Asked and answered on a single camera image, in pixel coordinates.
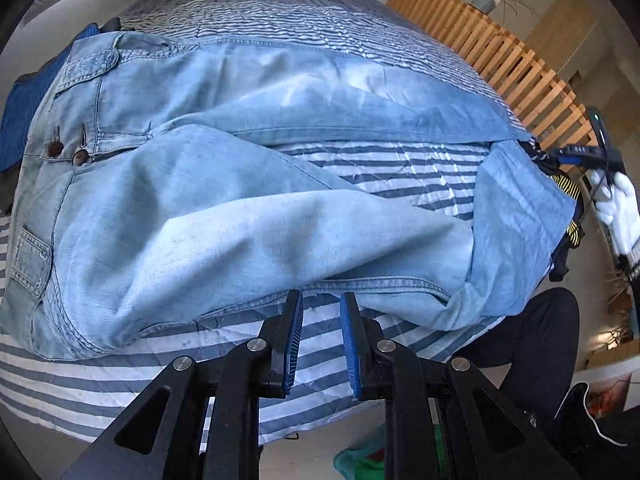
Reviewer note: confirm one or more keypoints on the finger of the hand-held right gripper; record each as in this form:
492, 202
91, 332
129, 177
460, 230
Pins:
570, 159

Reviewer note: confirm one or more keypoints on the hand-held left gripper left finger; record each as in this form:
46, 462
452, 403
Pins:
292, 345

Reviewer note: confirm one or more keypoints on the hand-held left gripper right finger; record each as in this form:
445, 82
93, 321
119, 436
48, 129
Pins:
350, 345

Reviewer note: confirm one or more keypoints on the light blue denim jeans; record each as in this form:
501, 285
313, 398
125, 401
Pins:
225, 210

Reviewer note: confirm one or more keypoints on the person's right hand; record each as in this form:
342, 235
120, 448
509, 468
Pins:
617, 205

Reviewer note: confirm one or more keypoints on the green cloth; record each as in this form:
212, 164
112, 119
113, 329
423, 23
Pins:
360, 462

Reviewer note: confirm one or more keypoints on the light wooden door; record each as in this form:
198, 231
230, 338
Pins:
560, 35

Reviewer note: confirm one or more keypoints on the wooden slatted bench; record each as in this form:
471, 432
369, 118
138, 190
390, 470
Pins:
500, 55

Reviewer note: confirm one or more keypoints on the blue white striped bedspread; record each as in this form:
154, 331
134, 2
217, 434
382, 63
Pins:
150, 390

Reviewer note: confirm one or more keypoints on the person's black trouser leg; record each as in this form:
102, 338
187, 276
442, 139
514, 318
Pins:
530, 350

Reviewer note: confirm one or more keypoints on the blue striped folded garment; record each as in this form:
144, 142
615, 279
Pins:
30, 105

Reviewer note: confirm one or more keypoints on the black folded garment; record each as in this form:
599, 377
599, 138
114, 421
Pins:
111, 24

